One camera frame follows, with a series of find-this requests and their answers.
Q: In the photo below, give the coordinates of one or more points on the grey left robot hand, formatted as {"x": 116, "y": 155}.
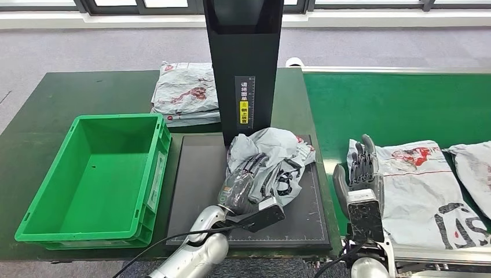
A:
{"x": 238, "y": 192}

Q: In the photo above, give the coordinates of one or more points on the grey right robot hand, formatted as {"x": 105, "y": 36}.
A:
{"x": 364, "y": 172}

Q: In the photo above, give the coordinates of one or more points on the grey poly parcel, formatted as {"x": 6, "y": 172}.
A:
{"x": 276, "y": 146}

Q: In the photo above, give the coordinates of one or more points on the grey parcel large black letters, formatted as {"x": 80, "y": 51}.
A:
{"x": 422, "y": 192}

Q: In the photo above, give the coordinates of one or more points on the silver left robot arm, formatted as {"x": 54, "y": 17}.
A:
{"x": 199, "y": 253}

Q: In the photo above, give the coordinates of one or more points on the green conveyor belt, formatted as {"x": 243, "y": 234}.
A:
{"x": 383, "y": 103}

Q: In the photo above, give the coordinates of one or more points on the flat grey parcel red dot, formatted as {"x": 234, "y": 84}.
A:
{"x": 195, "y": 120}

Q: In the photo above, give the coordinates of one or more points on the grey parcel dark red smear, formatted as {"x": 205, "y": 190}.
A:
{"x": 475, "y": 172}

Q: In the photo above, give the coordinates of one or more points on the flat grey parcel red print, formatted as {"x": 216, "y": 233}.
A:
{"x": 184, "y": 84}

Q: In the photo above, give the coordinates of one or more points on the black inbound scanner machine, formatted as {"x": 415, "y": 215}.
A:
{"x": 245, "y": 50}

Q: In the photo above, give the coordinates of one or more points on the green plastic crate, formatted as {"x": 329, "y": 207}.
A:
{"x": 96, "y": 184}

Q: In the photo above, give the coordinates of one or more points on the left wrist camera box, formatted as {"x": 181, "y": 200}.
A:
{"x": 268, "y": 215}

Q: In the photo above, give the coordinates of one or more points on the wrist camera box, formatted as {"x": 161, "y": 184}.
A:
{"x": 268, "y": 215}
{"x": 364, "y": 218}

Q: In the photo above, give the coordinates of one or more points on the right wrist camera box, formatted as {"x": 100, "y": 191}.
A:
{"x": 364, "y": 218}

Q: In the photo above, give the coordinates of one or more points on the aluminium conveyor frame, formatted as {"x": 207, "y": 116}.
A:
{"x": 441, "y": 255}

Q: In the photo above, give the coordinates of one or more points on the dark window frame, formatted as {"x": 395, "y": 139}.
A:
{"x": 88, "y": 5}

